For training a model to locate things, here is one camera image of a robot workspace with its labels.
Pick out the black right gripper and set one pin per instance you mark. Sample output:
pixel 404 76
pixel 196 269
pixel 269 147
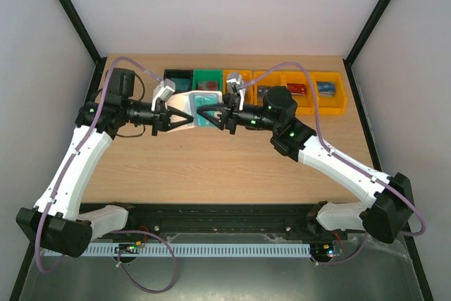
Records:
pixel 231 115

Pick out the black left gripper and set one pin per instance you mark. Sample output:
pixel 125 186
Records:
pixel 161 118

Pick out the beige leather card holder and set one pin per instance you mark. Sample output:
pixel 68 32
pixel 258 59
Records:
pixel 188 102

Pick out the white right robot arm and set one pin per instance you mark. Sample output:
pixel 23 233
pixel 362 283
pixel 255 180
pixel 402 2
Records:
pixel 382 210

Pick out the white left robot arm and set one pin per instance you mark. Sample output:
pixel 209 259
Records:
pixel 54 222

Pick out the red white card green bin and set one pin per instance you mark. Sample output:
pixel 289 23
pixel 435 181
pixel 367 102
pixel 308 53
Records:
pixel 208 85

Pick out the teal card in black bin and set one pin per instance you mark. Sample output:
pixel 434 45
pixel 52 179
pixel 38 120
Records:
pixel 182 84

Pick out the grey cards in bin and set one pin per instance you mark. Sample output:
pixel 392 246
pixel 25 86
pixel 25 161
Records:
pixel 261 92

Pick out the red card in bin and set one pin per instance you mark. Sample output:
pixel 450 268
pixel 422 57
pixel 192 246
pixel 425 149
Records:
pixel 297 88

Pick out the blue card in bin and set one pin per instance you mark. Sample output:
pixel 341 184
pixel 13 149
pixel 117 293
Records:
pixel 326 89

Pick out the green storage bin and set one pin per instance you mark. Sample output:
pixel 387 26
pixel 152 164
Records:
pixel 207 79

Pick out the yellow storage bin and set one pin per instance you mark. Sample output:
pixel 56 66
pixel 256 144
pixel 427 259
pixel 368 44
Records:
pixel 305 103
pixel 332 97
pixel 247 76
pixel 272 80

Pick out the black storage bin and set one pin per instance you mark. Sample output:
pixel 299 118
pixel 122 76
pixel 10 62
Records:
pixel 178 73

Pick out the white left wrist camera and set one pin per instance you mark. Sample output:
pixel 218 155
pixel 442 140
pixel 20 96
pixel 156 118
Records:
pixel 162 92

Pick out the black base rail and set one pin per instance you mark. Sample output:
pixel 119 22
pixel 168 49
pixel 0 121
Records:
pixel 289 221

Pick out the white slotted cable duct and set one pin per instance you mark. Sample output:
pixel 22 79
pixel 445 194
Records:
pixel 220 250

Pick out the black frame post left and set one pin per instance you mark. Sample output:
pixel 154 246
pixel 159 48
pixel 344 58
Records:
pixel 78 25

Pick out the black frame post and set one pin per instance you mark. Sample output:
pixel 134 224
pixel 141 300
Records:
pixel 78 25
pixel 367 30

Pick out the black frame post right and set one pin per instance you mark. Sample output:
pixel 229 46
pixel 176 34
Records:
pixel 367 30

